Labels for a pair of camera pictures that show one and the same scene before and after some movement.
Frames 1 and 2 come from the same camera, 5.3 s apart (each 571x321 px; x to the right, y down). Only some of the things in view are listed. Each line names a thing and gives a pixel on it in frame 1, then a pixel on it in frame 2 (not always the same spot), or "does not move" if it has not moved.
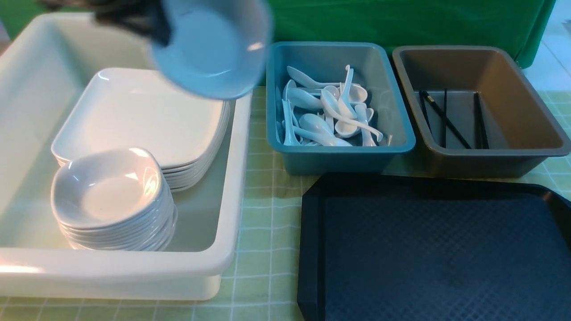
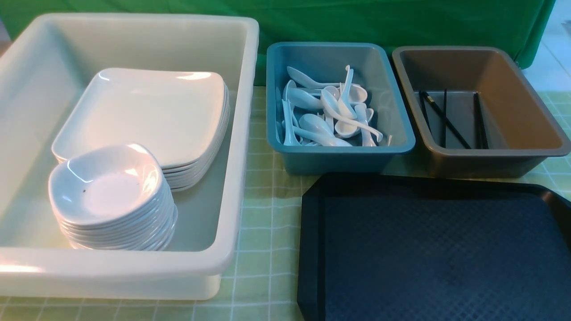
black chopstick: [444, 122] does not move
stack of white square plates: [127, 108] does not move
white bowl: [218, 49] to [114, 185]
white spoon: [345, 107] does not move
